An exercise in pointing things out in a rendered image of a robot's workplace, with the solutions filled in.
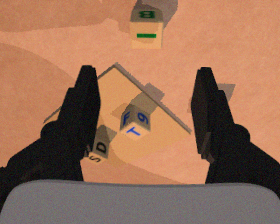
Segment tan letter block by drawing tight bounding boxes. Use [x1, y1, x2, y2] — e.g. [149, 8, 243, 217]
[119, 105, 150, 141]
[130, 9, 164, 49]
[83, 137, 109, 165]

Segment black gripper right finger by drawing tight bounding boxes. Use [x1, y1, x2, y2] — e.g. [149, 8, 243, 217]
[191, 67, 280, 199]

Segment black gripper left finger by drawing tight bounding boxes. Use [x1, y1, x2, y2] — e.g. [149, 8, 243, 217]
[0, 65, 101, 213]

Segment tan flat mat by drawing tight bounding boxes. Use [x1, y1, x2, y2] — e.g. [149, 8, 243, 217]
[95, 65, 191, 168]

